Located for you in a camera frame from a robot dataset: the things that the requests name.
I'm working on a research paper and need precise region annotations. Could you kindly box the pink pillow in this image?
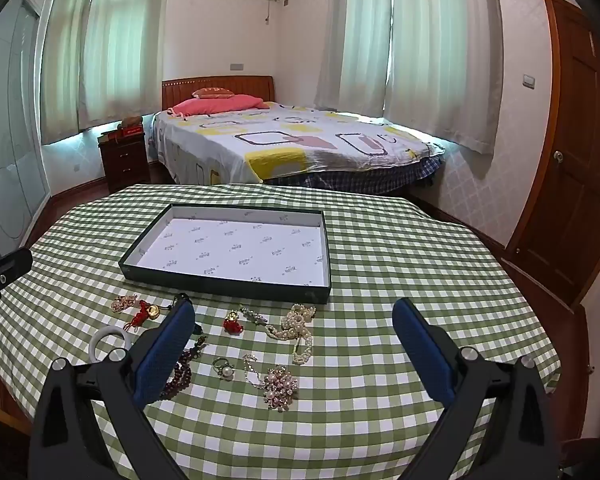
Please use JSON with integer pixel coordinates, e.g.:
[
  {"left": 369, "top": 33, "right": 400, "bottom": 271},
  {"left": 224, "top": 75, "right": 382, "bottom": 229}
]
[{"left": 171, "top": 94, "right": 267, "bottom": 117}]

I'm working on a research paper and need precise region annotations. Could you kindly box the white curtain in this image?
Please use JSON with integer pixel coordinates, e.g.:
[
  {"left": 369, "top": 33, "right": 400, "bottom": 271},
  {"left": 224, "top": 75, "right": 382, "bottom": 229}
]
[
  {"left": 80, "top": 0, "right": 173, "bottom": 128},
  {"left": 382, "top": 0, "right": 503, "bottom": 154},
  {"left": 40, "top": 0, "right": 93, "bottom": 146},
  {"left": 314, "top": 0, "right": 396, "bottom": 117}
]

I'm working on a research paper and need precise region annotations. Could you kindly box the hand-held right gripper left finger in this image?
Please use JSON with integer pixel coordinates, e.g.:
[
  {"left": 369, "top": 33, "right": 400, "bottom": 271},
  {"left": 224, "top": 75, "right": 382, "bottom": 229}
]
[{"left": 27, "top": 300, "right": 197, "bottom": 480}]

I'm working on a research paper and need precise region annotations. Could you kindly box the white bangle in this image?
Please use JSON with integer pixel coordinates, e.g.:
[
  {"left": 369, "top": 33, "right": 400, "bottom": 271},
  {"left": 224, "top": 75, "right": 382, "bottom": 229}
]
[{"left": 89, "top": 325, "right": 132, "bottom": 363}]

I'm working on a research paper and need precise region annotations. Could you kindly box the patterned white bedspread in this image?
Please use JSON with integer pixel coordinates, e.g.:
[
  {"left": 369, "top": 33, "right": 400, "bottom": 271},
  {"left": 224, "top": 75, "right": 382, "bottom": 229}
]
[{"left": 150, "top": 101, "right": 446, "bottom": 186}]

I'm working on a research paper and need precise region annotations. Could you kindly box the shallow dark-rimmed box tray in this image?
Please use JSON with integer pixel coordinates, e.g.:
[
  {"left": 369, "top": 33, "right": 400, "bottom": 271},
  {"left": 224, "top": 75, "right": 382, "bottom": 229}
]
[{"left": 118, "top": 203, "right": 333, "bottom": 306}]

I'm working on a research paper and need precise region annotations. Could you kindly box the pearl necklace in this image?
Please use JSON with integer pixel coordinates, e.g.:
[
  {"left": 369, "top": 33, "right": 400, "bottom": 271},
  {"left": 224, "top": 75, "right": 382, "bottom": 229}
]
[{"left": 266, "top": 303, "right": 317, "bottom": 365}]

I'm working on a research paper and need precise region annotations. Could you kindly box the wooden bed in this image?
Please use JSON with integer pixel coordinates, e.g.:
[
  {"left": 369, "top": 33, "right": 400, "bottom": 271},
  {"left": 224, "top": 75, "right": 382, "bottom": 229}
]
[{"left": 147, "top": 76, "right": 446, "bottom": 191}]

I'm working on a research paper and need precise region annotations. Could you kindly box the floral pearl brooch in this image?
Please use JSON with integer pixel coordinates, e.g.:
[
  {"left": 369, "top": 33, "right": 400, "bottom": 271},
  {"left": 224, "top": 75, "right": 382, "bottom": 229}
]
[{"left": 262, "top": 366, "right": 299, "bottom": 412}]

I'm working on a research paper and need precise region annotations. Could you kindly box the green checkered tablecloth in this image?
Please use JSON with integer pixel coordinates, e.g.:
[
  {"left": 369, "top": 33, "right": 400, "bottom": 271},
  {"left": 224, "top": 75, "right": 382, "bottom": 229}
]
[{"left": 0, "top": 183, "right": 563, "bottom": 480}]

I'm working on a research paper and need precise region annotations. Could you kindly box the gold chain bracelet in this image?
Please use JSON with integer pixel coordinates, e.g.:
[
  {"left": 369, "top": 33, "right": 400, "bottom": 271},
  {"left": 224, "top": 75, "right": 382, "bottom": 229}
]
[{"left": 111, "top": 294, "right": 141, "bottom": 315}]

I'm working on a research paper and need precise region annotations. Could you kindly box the dark red bead bracelet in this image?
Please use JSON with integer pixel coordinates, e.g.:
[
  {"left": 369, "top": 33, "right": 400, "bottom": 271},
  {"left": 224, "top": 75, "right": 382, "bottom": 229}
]
[{"left": 160, "top": 335, "right": 208, "bottom": 401}]

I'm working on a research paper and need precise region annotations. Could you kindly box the wooden door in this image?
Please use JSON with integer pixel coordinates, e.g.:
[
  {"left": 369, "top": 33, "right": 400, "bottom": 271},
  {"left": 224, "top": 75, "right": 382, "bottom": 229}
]
[{"left": 505, "top": 0, "right": 600, "bottom": 307}]

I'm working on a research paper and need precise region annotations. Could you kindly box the thin gold chain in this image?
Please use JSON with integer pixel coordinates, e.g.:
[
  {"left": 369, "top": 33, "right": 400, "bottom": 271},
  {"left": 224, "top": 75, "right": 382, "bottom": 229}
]
[{"left": 242, "top": 353, "right": 273, "bottom": 391}]

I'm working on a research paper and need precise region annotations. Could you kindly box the dark wooden nightstand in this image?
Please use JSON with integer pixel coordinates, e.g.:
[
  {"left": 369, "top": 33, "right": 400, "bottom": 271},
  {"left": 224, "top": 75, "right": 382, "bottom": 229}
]
[{"left": 98, "top": 130, "right": 148, "bottom": 193}]

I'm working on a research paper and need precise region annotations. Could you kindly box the red knot charm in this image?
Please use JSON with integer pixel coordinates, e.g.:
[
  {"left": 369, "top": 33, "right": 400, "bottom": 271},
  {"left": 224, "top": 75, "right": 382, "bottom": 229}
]
[{"left": 122, "top": 300, "right": 163, "bottom": 333}]

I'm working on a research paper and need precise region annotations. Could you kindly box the silver chain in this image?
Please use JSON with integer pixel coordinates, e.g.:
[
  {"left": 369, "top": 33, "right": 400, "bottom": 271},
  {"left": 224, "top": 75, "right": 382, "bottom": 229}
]
[{"left": 239, "top": 305, "right": 281, "bottom": 333}]

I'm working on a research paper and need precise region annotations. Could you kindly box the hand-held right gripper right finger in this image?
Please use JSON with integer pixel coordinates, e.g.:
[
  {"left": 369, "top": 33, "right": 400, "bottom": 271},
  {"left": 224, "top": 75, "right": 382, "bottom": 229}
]
[{"left": 391, "top": 297, "right": 563, "bottom": 480}]

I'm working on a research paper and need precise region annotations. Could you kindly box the glass door wardrobe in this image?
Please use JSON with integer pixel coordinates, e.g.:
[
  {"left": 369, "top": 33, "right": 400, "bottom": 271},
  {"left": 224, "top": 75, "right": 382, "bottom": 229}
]
[{"left": 0, "top": 0, "right": 51, "bottom": 261}]

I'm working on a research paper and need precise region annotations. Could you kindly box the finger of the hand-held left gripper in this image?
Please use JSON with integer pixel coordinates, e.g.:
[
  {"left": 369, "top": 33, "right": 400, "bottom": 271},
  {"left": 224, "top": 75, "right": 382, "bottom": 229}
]
[{"left": 0, "top": 247, "right": 34, "bottom": 328}]

